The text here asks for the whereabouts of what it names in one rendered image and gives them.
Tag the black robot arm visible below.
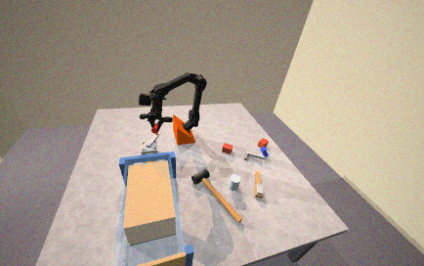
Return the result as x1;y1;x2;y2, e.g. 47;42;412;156
139;72;207;132

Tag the grey cylinder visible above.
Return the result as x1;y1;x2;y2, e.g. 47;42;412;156
229;174;240;191

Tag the mallet with dark grey head and orange handle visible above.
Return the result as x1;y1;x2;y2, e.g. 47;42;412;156
191;169;242;223

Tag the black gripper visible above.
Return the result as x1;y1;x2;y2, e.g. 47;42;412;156
140;107;173;131

